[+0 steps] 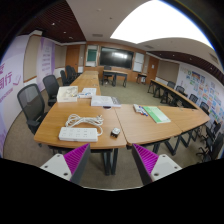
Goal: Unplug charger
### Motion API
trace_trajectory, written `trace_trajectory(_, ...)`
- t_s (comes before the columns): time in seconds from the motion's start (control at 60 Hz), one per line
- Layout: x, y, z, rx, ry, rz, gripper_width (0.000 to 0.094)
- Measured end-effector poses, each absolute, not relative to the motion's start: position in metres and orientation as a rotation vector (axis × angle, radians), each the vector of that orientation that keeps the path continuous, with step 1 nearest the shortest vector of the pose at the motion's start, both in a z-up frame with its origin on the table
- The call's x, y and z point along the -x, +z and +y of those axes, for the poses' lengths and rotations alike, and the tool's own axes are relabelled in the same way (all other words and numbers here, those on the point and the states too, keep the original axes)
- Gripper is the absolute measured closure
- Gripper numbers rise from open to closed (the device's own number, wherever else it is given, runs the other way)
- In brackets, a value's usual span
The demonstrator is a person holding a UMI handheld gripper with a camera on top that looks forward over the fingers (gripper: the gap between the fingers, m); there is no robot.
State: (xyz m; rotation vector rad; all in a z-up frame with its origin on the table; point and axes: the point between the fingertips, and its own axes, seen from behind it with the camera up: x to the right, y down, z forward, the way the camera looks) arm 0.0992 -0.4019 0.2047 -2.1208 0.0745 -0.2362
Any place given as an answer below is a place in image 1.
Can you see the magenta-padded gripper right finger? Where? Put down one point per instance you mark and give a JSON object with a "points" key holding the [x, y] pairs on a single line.
{"points": [[146, 160]]}

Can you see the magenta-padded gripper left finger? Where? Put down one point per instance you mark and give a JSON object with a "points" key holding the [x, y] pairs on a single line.
{"points": [[77, 159]]}

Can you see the black and silver charger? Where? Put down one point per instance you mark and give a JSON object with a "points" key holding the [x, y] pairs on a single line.
{"points": [[115, 132]]}

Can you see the white power strip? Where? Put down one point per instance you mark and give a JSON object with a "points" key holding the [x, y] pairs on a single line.
{"points": [[78, 134]]}

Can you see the green booklet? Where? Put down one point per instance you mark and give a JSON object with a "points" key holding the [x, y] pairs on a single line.
{"points": [[156, 114]]}

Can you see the blue and red markers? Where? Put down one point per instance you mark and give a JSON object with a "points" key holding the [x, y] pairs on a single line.
{"points": [[144, 112]]}

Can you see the white board eraser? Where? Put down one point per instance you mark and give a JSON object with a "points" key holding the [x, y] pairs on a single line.
{"points": [[137, 108]]}

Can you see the small dark round disc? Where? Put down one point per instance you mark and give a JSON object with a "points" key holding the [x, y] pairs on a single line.
{"points": [[107, 107]]}

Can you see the white open cardboard box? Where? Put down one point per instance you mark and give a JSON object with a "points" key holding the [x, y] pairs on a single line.
{"points": [[66, 97]]}

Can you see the white flat box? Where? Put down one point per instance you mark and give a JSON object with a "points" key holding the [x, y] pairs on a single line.
{"points": [[105, 101]]}

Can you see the blue and white leaflet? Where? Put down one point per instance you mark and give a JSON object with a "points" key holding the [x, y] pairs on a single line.
{"points": [[87, 93]]}

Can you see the group of black chairs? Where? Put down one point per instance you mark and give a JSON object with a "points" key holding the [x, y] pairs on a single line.
{"points": [[213, 136]]}

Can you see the black mesh office chair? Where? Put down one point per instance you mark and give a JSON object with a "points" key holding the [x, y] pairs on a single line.
{"points": [[50, 86], [30, 103]]}

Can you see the long wooden table row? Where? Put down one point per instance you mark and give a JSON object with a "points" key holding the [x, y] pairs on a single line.
{"points": [[173, 91]]}

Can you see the row of black office chairs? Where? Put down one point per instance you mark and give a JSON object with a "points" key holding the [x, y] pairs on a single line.
{"points": [[69, 75]]}

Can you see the small dark side table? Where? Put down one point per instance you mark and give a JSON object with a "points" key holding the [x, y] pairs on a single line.
{"points": [[141, 75]]}

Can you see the wooden door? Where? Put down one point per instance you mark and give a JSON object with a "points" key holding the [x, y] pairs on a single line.
{"points": [[152, 70], [72, 58]]}

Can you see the dark desk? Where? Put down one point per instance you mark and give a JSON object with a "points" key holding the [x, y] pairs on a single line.
{"points": [[115, 73]]}

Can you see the black chair behind desk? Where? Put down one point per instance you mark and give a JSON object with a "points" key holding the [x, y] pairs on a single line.
{"points": [[106, 71]]}

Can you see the plain whiteboard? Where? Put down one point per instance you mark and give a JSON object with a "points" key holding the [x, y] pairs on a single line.
{"points": [[139, 61]]}

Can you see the whiteboard with green sheet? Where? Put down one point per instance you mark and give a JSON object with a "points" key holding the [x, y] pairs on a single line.
{"points": [[91, 55]]}

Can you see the large ceiling light panel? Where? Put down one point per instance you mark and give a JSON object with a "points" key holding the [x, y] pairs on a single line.
{"points": [[160, 23]]}

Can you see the colourful wall poster display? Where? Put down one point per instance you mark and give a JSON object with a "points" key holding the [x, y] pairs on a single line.
{"points": [[206, 90]]}

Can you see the narrow purple wall banner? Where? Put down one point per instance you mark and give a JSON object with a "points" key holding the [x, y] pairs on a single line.
{"points": [[46, 61]]}

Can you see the large purple wall banner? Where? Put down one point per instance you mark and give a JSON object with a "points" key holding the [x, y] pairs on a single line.
{"points": [[10, 80]]}

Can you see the large black wall screen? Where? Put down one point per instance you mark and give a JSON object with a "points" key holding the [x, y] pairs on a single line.
{"points": [[116, 57]]}

